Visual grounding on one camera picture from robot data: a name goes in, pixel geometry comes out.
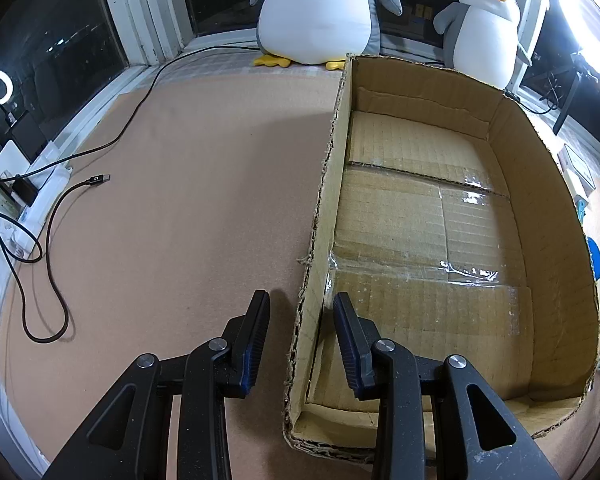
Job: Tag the blue round tape measure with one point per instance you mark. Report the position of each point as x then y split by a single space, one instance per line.
595 257

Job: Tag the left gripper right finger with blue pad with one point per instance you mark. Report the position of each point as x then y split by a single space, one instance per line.
440 414

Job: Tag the white charger on strip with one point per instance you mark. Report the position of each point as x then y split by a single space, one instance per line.
12 161

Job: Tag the small white box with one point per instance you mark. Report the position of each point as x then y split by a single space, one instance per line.
572 161

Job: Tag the black brick adapter by window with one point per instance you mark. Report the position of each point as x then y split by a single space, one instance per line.
28 136

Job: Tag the large plush penguin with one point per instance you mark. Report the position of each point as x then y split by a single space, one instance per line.
318 32

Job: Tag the cardboard box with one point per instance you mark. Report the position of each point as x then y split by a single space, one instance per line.
445 218

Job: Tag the small plush penguin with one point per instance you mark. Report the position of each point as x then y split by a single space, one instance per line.
480 39

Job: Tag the ring light black stand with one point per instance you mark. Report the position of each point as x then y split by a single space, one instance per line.
581 70

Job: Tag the black adapter on strip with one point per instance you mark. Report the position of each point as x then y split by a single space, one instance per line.
25 190

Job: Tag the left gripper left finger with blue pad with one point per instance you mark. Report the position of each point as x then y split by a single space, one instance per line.
126 434

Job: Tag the light blue clothespin clip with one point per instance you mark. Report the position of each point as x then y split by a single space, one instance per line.
581 208

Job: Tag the white power strip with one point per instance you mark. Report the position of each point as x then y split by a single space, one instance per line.
33 218

